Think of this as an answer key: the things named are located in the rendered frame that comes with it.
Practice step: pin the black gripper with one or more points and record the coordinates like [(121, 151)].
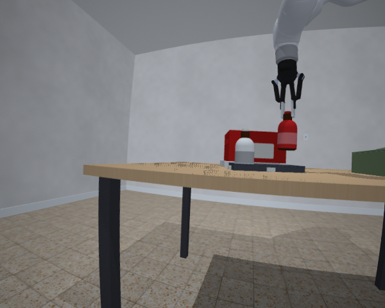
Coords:
[(287, 74)]

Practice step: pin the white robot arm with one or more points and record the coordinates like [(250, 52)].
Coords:
[(293, 16)]

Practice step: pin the white bottle with brown band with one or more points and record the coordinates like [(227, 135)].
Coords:
[(244, 149)]

